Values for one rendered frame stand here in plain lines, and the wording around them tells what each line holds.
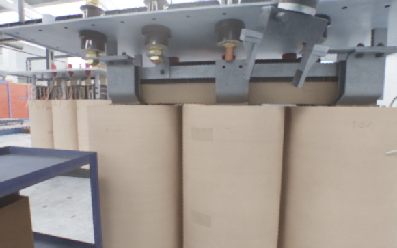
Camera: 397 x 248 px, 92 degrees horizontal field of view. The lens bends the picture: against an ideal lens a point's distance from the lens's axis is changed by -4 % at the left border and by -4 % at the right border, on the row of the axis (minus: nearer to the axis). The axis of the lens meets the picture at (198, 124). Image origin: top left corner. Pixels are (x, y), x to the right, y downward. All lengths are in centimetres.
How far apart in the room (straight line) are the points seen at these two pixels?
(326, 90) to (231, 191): 53
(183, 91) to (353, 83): 62
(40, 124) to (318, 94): 343
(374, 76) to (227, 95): 49
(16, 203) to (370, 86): 112
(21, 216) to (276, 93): 92
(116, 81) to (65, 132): 250
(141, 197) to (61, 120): 258
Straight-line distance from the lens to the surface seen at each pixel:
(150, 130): 80
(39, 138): 365
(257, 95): 85
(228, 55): 73
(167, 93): 89
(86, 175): 345
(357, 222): 92
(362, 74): 86
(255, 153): 73
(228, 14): 71
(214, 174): 75
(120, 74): 88
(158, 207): 90
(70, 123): 331
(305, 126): 81
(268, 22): 46
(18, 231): 77
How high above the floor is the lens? 107
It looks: 5 degrees down
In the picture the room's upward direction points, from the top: straight up
